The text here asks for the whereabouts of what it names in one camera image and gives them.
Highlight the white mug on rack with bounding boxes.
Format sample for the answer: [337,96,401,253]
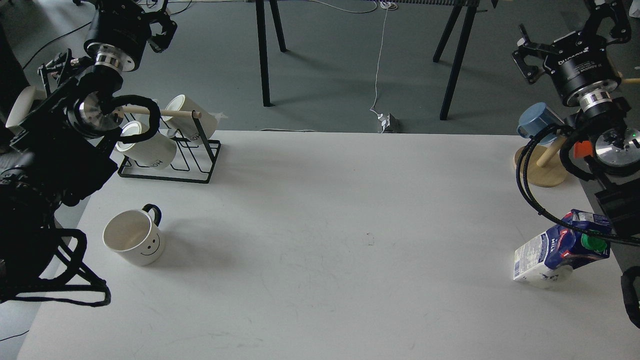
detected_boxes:
[115,132,178,170]
[163,94,219,145]

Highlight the orange cup on tree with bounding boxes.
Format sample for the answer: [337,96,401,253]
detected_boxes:
[573,140,594,159]

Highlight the white power strip on floor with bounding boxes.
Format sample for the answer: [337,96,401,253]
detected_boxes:
[377,113,401,133]

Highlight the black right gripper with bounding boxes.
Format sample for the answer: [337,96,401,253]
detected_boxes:
[512,0,633,108]

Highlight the black wire mug rack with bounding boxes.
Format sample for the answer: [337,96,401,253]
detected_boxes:
[118,109,226,183]

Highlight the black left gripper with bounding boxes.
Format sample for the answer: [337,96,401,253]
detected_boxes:
[83,0,178,72]

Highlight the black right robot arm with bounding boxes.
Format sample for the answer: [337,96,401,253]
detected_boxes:
[511,0,639,247]

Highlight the white mug front on rack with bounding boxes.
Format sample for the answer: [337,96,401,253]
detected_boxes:
[115,132,178,170]

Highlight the white mug rear on rack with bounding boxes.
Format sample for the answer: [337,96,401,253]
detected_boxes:
[163,94,219,145]

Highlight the blue cup on tree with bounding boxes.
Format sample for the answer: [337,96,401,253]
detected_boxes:
[516,102,564,139]

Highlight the black table legs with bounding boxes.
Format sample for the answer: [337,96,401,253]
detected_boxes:
[255,0,288,108]
[432,0,480,121]

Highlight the black table legs left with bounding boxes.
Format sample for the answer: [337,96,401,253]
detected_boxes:
[255,0,288,108]

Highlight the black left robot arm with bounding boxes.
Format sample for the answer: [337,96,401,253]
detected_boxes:
[0,0,178,307]

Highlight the wooden mug tree stand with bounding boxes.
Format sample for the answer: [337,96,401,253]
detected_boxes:
[513,77,640,189]

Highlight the white cable on floor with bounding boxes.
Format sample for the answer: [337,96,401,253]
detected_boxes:
[300,0,399,119]

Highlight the white smiley face mug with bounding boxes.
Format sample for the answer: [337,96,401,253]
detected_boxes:
[102,203,166,267]

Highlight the blue white milk carton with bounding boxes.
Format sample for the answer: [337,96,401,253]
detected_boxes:
[512,224,611,290]

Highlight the black table legs right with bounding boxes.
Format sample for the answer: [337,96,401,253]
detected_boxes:
[432,0,480,121]

